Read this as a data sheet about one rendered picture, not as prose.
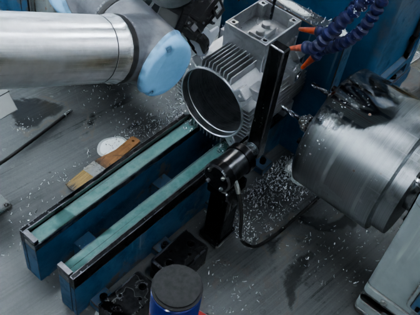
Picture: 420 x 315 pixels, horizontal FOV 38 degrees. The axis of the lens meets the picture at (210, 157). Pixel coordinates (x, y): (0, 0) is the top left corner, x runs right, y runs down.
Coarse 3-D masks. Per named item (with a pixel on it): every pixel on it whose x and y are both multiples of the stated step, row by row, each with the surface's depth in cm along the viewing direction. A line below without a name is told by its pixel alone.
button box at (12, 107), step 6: (0, 90) 106; (6, 90) 107; (0, 96) 106; (6, 96) 107; (0, 102) 106; (6, 102) 107; (12, 102) 108; (0, 108) 106; (6, 108) 107; (12, 108) 108; (0, 114) 106; (6, 114) 107
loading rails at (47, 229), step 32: (192, 128) 128; (128, 160) 120; (160, 160) 124; (192, 160) 136; (256, 160) 137; (96, 192) 114; (128, 192) 121; (160, 192) 116; (192, 192) 120; (32, 224) 107; (64, 224) 109; (96, 224) 118; (128, 224) 110; (160, 224) 116; (32, 256) 109; (64, 256) 115; (96, 256) 104; (128, 256) 113; (64, 288) 106; (96, 288) 110
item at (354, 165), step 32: (352, 96) 103; (384, 96) 104; (320, 128) 104; (352, 128) 102; (384, 128) 100; (416, 128) 99; (320, 160) 105; (352, 160) 101; (384, 160) 99; (416, 160) 98; (320, 192) 110; (352, 192) 103; (384, 192) 100; (416, 192) 103; (384, 224) 104
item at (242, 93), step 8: (192, 56) 117; (296, 56) 122; (192, 64) 117; (240, 88) 112; (248, 88) 113; (240, 96) 113; (248, 96) 113; (184, 104) 126; (184, 112) 127; (232, 136) 121
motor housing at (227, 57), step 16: (224, 48) 117; (208, 64) 115; (224, 64) 115; (240, 64) 116; (192, 80) 124; (208, 80) 129; (224, 80) 113; (240, 80) 115; (256, 80) 117; (288, 80) 121; (192, 96) 126; (208, 96) 129; (224, 96) 131; (288, 96) 125; (192, 112) 126; (208, 112) 128; (224, 112) 129; (240, 112) 129; (208, 128) 126; (224, 128) 125; (240, 128) 118
